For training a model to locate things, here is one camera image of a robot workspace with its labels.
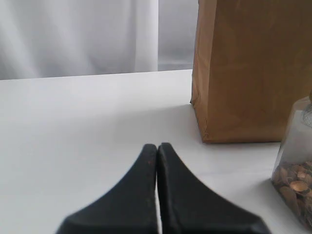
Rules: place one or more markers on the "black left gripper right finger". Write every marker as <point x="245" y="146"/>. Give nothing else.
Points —
<point x="187" y="206"/>

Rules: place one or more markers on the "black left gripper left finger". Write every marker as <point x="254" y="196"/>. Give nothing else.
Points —
<point x="128" y="208"/>

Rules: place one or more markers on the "clear jar with gold lid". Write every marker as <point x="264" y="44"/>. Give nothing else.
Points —
<point x="292" y="174"/>

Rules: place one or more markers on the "brown paper bag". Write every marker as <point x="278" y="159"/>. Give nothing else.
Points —
<point x="252" y="62"/>

